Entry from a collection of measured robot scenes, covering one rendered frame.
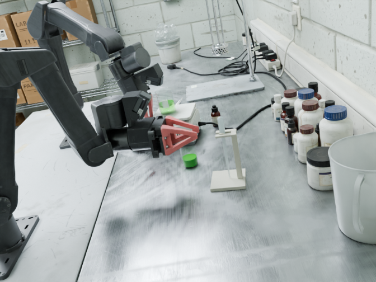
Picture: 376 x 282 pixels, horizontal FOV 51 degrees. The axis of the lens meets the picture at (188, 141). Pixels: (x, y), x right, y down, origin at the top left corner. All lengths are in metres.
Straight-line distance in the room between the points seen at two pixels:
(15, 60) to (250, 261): 0.55
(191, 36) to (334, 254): 3.03
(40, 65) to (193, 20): 2.84
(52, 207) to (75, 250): 0.21
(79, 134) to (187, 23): 2.79
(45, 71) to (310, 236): 0.58
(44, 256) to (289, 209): 0.50
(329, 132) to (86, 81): 2.73
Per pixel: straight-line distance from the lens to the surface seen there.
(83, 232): 0.89
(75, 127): 0.85
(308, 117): 1.01
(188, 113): 1.13
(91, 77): 3.40
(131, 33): 3.60
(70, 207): 1.00
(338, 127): 0.91
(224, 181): 0.91
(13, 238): 0.91
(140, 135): 0.87
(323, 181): 0.85
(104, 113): 0.88
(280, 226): 0.78
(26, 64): 0.79
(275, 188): 0.88
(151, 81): 1.12
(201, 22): 3.57
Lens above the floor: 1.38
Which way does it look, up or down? 24 degrees down
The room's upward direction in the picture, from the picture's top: 11 degrees counter-clockwise
